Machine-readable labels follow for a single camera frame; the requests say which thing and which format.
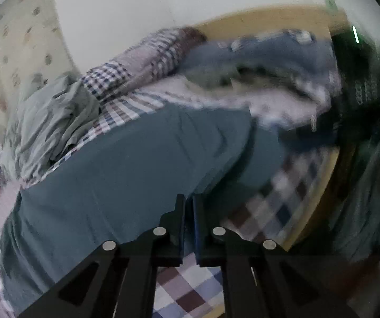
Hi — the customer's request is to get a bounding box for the dark teal shirt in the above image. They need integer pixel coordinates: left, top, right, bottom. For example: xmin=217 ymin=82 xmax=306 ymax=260
xmin=0 ymin=103 xmax=337 ymax=317

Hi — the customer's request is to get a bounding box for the wooden headboard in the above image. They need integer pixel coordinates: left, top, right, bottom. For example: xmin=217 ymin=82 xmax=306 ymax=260
xmin=194 ymin=5 xmax=351 ymax=39

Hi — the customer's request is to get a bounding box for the light grey-green jacket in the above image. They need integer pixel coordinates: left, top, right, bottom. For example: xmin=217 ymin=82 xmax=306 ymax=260
xmin=0 ymin=73 xmax=101 ymax=181

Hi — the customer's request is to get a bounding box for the green clip desk lamp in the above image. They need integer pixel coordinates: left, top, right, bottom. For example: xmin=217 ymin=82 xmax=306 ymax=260
xmin=324 ymin=0 xmax=339 ymax=14

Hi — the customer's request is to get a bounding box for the blue cartoon pillow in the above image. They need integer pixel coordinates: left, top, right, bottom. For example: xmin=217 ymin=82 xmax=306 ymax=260
xmin=177 ymin=29 xmax=337 ymax=86

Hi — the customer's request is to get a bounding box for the folded plaid quilt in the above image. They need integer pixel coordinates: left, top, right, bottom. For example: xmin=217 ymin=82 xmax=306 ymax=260
xmin=80 ymin=26 xmax=206 ymax=104

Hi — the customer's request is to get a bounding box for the pineapple print curtain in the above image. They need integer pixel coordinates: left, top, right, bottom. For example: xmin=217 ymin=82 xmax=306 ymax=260
xmin=0 ymin=0 xmax=76 ymax=140

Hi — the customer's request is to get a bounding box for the plaid bed sheet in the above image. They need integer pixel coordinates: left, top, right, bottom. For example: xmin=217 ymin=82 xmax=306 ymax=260
xmin=0 ymin=75 xmax=343 ymax=318

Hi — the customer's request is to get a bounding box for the olive green folded garment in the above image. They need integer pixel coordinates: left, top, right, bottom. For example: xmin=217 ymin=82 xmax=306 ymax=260
xmin=184 ymin=65 xmax=294 ymax=90

